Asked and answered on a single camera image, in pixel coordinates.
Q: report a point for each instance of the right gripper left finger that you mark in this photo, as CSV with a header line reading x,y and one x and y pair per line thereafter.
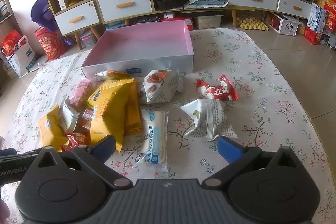
x,y
92,159

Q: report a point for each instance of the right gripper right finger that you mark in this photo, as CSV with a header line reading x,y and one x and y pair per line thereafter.
x,y
240,160

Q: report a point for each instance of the small red snack packet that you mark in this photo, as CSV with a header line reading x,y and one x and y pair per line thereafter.
x,y
76,139

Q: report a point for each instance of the large yellow snack bag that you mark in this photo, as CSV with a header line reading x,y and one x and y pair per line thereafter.
x,y
109,112

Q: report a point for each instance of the white green-logo snack bag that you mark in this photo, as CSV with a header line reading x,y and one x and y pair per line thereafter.
x,y
210,120

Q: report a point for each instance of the small yellow chip bag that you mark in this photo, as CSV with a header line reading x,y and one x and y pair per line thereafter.
x,y
51,131

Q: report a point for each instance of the white blue bread packet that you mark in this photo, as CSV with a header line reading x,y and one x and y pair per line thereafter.
x,y
152,153

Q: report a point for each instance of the red candy packet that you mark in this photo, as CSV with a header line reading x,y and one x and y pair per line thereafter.
x,y
223,91

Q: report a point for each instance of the white orange biscuit packet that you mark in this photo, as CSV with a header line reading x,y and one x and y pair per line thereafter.
x,y
113,75

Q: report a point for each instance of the white nut snack bag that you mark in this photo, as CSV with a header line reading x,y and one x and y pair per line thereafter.
x,y
159,86

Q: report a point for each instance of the orange-yellow snack bag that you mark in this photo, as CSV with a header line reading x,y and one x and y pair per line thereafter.
x,y
133,121

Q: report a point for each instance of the pink cardboard box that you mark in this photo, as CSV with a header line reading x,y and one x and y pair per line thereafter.
x,y
141,48

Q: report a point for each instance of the red cylindrical gift box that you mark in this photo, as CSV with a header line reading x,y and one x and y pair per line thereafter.
x,y
52,42

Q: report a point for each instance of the white shopping bag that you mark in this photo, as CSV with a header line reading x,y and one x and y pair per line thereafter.
x,y
18,53

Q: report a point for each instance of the yellow egg tray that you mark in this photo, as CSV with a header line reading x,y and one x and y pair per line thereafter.
x,y
248,22

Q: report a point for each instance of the purple plush toy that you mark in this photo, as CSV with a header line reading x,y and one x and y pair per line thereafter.
x,y
42,15

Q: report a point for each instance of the red shoe box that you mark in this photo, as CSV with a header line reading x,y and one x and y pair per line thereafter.
x,y
173,16

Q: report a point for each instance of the wooden white TV cabinet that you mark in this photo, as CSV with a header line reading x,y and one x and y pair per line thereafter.
x,y
157,1

